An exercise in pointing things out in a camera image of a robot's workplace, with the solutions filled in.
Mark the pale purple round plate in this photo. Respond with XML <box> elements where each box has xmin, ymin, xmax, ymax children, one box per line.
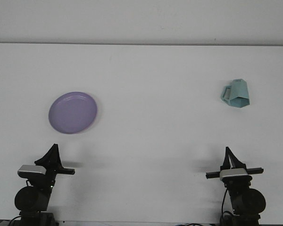
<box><xmin>48</xmin><ymin>91</ymin><xmax>99</xmax><ymax>135</ymax></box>

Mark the pale blue faceted cup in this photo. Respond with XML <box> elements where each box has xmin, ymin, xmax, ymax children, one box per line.
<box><xmin>220</xmin><ymin>79</ymin><xmax>251</xmax><ymax>108</ymax></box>

